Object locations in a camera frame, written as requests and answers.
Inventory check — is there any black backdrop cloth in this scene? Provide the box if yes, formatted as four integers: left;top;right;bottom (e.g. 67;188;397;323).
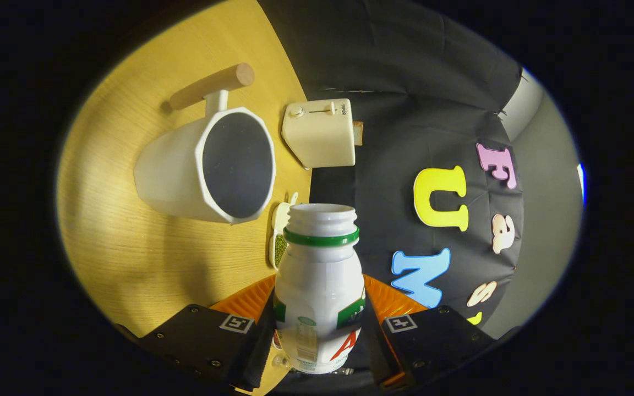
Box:
256;0;527;394

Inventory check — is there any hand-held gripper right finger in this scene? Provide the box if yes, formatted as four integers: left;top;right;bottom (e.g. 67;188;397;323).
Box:
362;273;521;388

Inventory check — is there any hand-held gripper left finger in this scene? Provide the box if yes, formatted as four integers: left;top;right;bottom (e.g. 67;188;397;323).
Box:
116;274;277;392

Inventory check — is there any white cup wooden handle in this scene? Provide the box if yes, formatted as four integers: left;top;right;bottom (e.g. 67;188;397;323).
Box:
133;62;277;225

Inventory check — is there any cream toaster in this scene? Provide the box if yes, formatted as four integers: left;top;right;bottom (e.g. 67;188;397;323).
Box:
282;98;356;169

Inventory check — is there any white divided dish with beans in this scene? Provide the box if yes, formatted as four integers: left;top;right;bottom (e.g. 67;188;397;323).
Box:
269;192;299;271

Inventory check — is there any white juice bottle green ring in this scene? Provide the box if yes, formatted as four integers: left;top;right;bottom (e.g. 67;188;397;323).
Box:
273;203;367;375

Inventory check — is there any wooden table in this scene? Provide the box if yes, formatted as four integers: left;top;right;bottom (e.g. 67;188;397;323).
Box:
56;0;313;396

